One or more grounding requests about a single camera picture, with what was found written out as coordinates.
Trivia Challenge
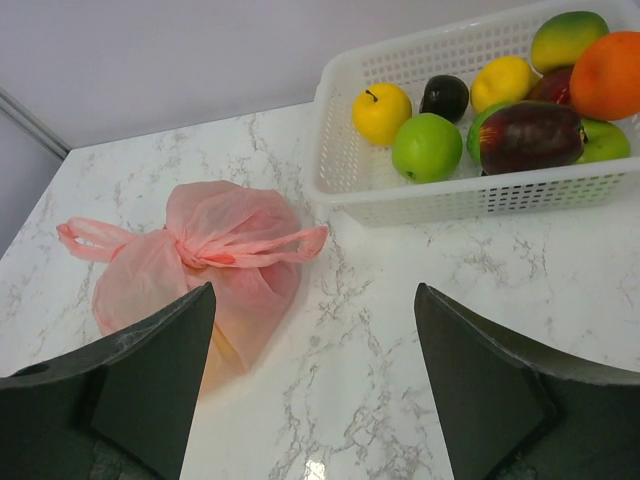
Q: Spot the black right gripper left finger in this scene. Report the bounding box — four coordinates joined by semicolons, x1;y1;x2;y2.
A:
1;284;216;479

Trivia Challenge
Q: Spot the dark red fake apple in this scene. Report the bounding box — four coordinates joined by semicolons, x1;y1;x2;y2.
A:
478;101;586;175

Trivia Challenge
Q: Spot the white plastic basket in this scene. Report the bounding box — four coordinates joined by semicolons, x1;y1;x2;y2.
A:
304;1;639;226

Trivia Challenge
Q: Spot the yellow green fake mango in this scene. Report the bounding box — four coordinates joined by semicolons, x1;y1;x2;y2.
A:
531;10;610;74

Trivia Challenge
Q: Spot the yellow fake apple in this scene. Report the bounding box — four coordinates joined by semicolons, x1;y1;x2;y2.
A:
352;83;412;146

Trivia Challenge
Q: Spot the left aluminium frame post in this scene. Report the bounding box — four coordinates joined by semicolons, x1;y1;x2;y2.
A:
0;88;71;160

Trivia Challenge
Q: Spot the orange fake orange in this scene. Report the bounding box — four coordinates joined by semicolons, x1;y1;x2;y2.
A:
569;31;639;121

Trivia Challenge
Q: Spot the pink plastic bag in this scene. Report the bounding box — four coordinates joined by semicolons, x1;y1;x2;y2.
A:
57;181;328;371

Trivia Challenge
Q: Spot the green fake apple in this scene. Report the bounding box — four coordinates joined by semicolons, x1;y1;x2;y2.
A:
391;113;463;184

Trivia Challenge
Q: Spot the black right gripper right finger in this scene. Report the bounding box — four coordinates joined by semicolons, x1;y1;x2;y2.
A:
414;284;639;479

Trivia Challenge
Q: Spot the yellow fake lemon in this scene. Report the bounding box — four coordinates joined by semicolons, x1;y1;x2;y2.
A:
471;56;537;113

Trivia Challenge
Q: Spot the green fake lime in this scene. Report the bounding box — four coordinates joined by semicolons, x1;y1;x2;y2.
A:
466;102;511;165

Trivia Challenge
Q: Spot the dark purple fake fruit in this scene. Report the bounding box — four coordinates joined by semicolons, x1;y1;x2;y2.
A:
419;75;469;123

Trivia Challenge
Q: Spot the yellow fake fruit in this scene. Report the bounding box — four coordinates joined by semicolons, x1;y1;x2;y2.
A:
201;326;245;392

